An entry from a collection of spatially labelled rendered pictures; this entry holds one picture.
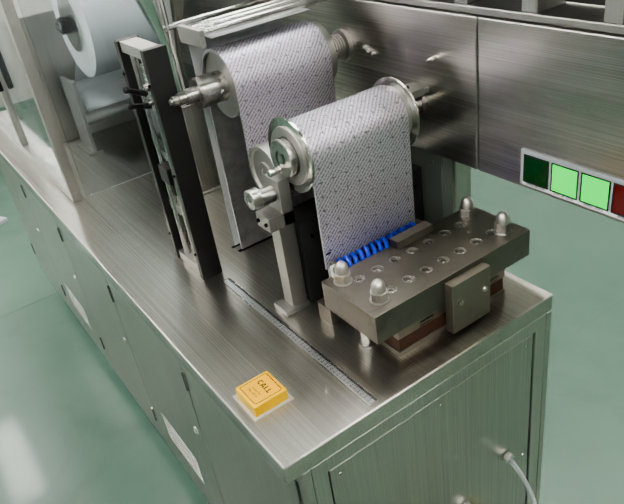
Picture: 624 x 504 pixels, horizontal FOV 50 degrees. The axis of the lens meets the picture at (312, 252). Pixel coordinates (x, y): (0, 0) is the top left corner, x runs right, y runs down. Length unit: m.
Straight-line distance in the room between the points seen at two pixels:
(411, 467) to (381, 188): 0.55
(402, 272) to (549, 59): 0.45
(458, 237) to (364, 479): 0.50
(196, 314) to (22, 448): 1.41
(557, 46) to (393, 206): 0.44
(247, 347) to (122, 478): 1.21
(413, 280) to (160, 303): 0.60
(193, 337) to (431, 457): 0.54
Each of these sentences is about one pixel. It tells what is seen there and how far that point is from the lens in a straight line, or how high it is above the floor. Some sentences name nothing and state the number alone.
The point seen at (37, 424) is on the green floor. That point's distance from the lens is 2.84.
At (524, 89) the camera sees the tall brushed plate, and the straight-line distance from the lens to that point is 1.25.
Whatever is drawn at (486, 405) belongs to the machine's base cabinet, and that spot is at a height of 0.72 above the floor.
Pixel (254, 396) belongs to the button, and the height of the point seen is 0.92.
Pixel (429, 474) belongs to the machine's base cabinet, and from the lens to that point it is 1.44.
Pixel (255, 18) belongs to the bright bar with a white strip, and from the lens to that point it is 1.45.
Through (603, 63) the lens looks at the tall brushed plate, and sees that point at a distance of 1.14.
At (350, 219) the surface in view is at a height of 1.10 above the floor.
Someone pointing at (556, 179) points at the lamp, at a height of 1.18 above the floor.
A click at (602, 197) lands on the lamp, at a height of 1.18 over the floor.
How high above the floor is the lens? 1.75
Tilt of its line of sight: 32 degrees down
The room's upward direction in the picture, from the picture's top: 9 degrees counter-clockwise
